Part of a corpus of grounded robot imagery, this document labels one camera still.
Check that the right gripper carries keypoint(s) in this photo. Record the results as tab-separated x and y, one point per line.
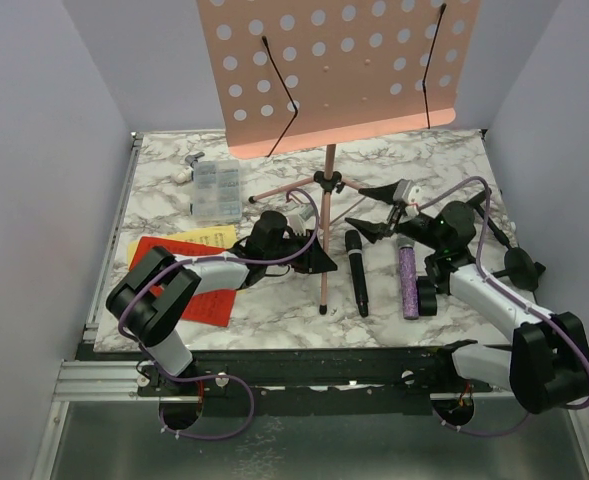
394	215

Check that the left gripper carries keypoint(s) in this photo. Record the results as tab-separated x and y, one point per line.
314	261

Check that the red sheet music page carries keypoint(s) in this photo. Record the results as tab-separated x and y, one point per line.
211	308

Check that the pink music stand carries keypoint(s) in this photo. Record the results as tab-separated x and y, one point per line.
293	75

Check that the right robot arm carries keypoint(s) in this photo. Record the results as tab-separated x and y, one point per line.
463	254

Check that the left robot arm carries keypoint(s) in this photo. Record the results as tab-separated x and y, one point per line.
150	300

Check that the black microphone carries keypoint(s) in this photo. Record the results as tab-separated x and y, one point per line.
353	245

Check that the purple glitter microphone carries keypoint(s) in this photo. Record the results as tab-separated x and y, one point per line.
408	277

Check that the yellow sheet music page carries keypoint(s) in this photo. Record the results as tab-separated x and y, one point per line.
197	242

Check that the clear plastic parts box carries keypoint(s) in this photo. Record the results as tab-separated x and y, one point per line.
216	193

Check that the white and grey small fitting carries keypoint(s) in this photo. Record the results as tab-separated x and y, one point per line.
186	173

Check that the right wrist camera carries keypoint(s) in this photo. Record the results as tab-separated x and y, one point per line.
408	195

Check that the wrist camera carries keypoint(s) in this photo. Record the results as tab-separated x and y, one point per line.
302	220
408	195

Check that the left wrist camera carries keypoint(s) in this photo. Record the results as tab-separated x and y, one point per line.
302	220

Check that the aluminium frame rail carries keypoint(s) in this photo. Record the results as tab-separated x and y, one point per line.
326	382

